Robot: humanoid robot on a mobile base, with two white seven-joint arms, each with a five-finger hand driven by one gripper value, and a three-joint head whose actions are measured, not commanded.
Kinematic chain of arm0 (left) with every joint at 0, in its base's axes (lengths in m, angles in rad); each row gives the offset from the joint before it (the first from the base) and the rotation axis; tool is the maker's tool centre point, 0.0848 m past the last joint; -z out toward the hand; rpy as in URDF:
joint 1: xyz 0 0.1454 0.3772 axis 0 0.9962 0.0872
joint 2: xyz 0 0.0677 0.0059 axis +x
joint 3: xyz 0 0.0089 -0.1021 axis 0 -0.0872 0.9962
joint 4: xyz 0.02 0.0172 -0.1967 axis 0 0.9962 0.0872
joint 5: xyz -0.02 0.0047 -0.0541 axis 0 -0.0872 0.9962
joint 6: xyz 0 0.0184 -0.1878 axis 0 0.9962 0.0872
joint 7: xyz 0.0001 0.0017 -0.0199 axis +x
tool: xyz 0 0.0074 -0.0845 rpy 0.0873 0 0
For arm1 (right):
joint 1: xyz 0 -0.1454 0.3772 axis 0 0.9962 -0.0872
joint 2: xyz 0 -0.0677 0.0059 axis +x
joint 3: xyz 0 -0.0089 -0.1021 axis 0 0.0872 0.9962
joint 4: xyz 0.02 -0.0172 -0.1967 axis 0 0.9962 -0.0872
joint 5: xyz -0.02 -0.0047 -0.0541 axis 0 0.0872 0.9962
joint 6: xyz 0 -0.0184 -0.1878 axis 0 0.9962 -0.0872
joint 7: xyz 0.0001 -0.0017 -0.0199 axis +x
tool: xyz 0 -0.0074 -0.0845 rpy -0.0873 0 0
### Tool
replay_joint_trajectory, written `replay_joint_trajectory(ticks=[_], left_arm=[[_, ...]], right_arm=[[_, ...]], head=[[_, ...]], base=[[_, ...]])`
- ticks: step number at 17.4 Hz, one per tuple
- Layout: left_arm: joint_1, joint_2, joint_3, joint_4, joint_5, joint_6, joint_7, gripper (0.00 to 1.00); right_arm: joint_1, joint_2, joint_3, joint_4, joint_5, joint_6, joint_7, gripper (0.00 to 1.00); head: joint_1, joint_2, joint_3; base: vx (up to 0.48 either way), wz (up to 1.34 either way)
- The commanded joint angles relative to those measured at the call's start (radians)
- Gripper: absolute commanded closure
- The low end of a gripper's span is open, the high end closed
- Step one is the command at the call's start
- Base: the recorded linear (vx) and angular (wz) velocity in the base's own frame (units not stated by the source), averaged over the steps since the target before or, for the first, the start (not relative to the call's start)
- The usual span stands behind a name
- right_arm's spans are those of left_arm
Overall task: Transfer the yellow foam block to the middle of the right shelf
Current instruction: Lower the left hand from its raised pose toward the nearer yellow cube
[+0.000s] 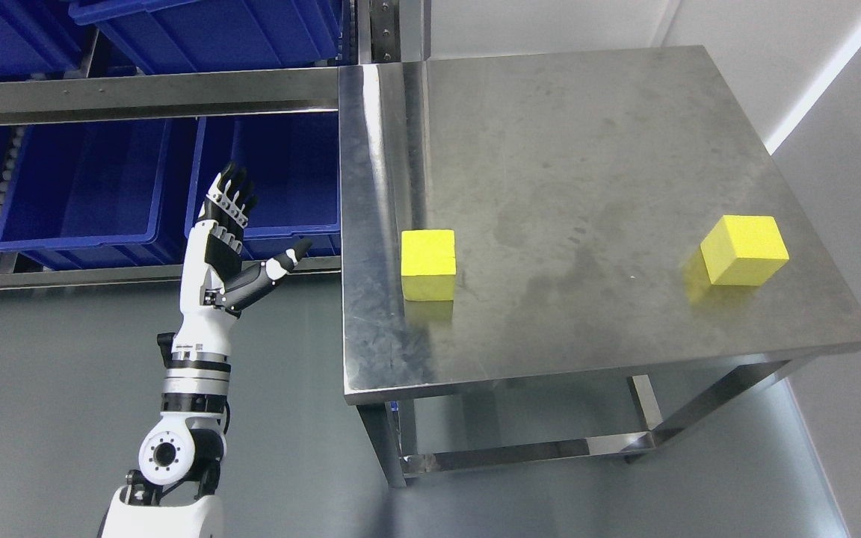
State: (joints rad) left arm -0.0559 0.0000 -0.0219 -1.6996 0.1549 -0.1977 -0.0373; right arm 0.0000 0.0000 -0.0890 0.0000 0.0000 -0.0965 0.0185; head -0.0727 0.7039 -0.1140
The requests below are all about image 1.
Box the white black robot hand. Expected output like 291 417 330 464
171 162 313 356

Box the yellow foam block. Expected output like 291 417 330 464
700 214 790 286
400 229 457 302

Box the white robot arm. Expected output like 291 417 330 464
98 330 230 537

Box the blue bin lower middle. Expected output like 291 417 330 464
0 118 196 271

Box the steel shelf rack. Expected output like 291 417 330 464
0 0 431 292

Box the blue bin lower right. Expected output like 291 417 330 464
184 112 341 260

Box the blue bin upper right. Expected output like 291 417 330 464
68 1 345 75

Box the blue bin upper left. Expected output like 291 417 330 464
0 1 93 78

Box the stainless steel table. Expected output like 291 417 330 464
339 46 861 487

